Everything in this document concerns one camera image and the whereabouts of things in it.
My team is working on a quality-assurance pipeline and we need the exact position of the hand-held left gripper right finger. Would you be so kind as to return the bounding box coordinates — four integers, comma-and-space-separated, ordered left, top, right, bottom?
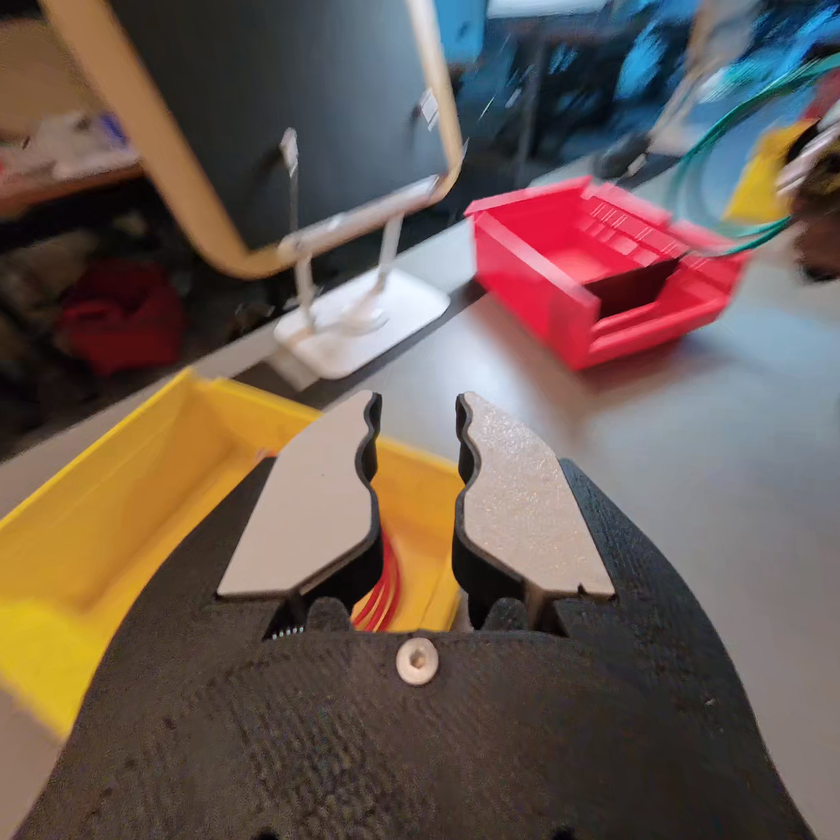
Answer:
450, 390, 618, 632

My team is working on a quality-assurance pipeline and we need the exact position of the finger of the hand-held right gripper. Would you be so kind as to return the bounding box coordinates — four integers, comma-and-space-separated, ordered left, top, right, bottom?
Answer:
776, 121, 840, 198

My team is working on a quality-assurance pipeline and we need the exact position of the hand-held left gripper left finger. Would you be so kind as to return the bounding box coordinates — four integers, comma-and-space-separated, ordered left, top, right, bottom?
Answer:
215, 390, 385, 601

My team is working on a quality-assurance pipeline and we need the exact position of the green ethernet cable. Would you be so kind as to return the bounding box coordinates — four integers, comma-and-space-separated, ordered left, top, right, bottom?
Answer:
669, 56, 840, 258

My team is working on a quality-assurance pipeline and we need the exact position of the red cable bundle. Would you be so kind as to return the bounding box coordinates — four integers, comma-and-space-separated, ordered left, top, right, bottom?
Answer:
351, 535, 403, 632

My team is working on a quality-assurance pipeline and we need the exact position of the black ethernet adapter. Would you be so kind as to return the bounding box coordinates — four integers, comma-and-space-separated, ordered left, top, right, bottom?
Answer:
793, 167, 840, 284

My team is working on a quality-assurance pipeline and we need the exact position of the black panel with wooden edge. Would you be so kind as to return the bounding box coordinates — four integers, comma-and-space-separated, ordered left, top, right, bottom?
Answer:
39, 0, 468, 280

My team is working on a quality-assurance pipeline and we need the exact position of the white metal stand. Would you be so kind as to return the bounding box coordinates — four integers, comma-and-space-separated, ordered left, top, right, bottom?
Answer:
604, 0, 731, 179
271, 128, 452, 395

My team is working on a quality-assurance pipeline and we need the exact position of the red cloth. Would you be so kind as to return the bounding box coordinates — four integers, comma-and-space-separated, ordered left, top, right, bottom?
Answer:
54, 258, 186, 376

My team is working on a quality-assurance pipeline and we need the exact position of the red plastic bin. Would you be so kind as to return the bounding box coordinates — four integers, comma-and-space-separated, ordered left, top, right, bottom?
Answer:
464, 175, 750, 372

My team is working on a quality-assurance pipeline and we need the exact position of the black bin divider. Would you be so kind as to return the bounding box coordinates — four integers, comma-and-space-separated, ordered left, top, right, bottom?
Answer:
583, 256, 688, 320

